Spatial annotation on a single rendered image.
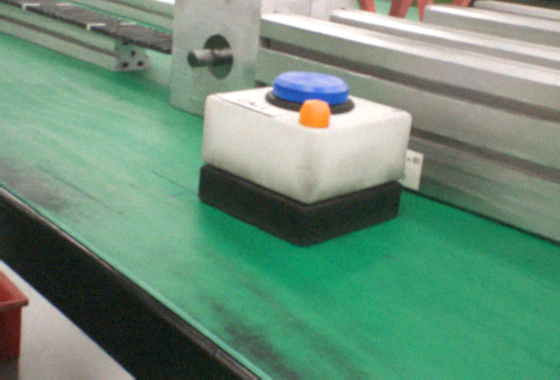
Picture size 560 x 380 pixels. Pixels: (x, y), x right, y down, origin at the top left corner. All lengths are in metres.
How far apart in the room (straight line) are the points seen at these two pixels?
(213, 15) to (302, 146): 0.23
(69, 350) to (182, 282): 1.09
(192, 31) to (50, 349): 0.90
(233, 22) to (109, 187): 0.18
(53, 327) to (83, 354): 0.10
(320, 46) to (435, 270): 0.19
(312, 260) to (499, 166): 0.13
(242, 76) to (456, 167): 0.18
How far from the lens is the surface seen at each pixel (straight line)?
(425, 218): 0.49
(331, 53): 0.56
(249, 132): 0.44
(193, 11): 0.65
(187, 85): 0.66
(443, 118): 0.51
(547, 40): 0.69
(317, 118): 0.42
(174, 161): 0.55
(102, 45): 0.79
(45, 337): 1.51
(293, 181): 0.42
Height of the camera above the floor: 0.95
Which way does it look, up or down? 17 degrees down
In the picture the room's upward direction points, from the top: 6 degrees clockwise
